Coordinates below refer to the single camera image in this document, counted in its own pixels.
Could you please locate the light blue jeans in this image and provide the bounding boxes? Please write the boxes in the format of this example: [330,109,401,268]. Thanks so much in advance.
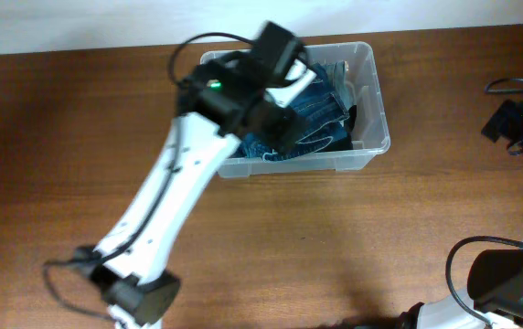
[327,61,355,110]

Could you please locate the dark green-black garment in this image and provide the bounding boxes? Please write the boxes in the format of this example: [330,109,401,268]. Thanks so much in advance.
[344,105,358,150]

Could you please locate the clear plastic storage container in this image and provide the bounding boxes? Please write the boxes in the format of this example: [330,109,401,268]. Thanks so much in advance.
[218,41,390,178]

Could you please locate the dark blue jeans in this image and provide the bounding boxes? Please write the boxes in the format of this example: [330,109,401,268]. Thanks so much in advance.
[233,63,349,162]

